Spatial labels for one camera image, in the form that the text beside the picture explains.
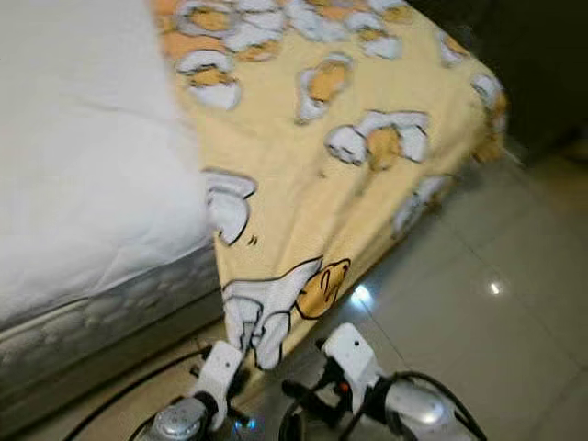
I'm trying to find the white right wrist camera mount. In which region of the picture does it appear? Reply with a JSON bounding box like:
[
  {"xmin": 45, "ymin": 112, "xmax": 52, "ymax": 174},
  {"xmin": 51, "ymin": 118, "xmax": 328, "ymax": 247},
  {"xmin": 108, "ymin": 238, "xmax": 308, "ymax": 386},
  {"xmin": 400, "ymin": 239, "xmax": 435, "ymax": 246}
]
[{"xmin": 321, "ymin": 321, "xmax": 379, "ymax": 411}]

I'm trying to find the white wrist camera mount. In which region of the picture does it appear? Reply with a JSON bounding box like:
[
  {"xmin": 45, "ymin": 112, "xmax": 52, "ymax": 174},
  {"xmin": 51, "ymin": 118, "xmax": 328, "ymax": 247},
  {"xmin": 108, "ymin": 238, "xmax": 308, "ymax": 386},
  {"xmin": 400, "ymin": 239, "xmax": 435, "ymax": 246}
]
[
  {"xmin": 321, "ymin": 321, "xmax": 379, "ymax": 411},
  {"xmin": 195, "ymin": 339, "xmax": 245, "ymax": 411}
]

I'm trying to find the white quilted mattress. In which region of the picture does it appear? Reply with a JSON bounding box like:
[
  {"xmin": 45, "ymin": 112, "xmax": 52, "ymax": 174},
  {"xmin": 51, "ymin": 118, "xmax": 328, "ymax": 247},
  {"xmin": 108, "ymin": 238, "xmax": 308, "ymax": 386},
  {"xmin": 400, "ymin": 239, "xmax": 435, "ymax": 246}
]
[{"xmin": 0, "ymin": 0, "xmax": 223, "ymax": 407}]

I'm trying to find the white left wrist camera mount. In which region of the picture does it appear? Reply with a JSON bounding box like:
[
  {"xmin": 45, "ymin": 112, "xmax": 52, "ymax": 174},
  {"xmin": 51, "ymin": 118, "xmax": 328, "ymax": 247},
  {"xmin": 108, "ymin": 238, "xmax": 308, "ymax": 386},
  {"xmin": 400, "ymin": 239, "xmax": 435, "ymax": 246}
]
[{"xmin": 195, "ymin": 339, "xmax": 245, "ymax": 411}]

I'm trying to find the yellow egg-print blanket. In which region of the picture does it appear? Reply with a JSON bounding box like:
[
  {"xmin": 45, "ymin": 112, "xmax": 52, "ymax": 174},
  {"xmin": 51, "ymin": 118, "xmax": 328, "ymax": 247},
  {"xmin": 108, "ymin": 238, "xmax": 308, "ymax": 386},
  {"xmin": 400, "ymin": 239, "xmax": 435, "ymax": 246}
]
[{"xmin": 151, "ymin": 0, "xmax": 509, "ymax": 374}]

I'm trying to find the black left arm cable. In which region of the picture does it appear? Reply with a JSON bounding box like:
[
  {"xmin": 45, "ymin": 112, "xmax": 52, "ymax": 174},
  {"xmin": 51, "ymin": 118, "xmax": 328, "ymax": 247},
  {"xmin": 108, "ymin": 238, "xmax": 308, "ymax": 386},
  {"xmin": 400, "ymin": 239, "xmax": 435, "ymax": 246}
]
[{"xmin": 62, "ymin": 346, "xmax": 213, "ymax": 441}]

